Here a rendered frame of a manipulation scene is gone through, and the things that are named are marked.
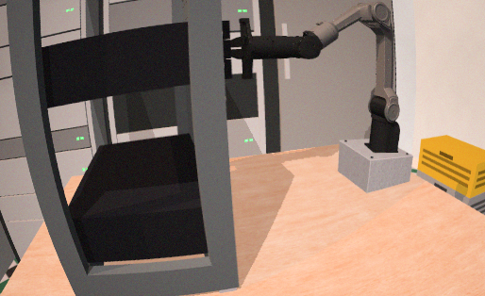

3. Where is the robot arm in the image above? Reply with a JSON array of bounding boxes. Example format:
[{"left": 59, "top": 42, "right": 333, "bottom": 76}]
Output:
[{"left": 269, "top": 1, "right": 400, "bottom": 153}]

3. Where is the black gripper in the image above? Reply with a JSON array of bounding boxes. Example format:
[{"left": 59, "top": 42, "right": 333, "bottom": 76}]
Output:
[{"left": 230, "top": 18, "right": 273, "bottom": 79}]

